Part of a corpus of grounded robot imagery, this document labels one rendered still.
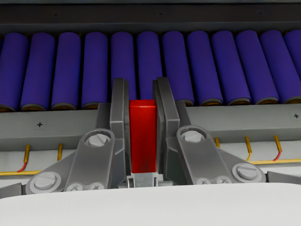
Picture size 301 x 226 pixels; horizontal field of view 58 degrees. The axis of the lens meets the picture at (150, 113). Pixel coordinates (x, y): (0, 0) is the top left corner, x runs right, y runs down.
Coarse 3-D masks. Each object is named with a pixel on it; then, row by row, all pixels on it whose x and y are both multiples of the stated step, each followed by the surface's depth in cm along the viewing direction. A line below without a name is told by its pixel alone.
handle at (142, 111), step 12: (132, 108) 11; (144, 108) 11; (156, 108) 11; (132, 120) 12; (144, 120) 12; (156, 120) 12; (132, 132) 12; (144, 132) 12; (156, 132) 12; (132, 144) 12; (144, 144) 12; (156, 144) 12; (132, 156) 12; (144, 156) 12; (132, 168) 13; (144, 168) 13; (144, 180) 13
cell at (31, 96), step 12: (36, 36) 21; (48, 36) 21; (36, 48) 20; (48, 48) 20; (36, 60) 19; (48, 60) 20; (36, 72) 19; (48, 72) 20; (24, 84) 19; (36, 84) 19; (48, 84) 19; (24, 96) 18; (36, 96) 18; (48, 96) 19; (48, 108) 19
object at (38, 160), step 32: (0, 0) 21; (32, 0) 21; (64, 0) 22; (96, 0) 22; (128, 0) 22; (160, 0) 22; (192, 0) 22; (224, 0) 22; (256, 0) 23; (288, 0) 23; (0, 160) 18; (32, 160) 18; (256, 160) 19
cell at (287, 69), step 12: (264, 36) 22; (276, 36) 22; (264, 48) 22; (276, 48) 21; (276, 60) 21; (288, 60) 21; (276, 72) 20; (288, 72) 20; (276, 84) 20; (288, 84) 20; (300, 84) 20; (288, 96) 19; (300, 96) 19
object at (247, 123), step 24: (0, 120) 17; (24, 120) 17; (48, 120) 17; (72, 120) 17; (192, 120) 17; (216, 120) 17; (240, 120) 17; (264, 120) 18; (288, 120) 18; (0, 144) 17; (24, 144) 17; (48, 144) 17; (72, 144) 18; (216, 144) 18; (24, 168) 17
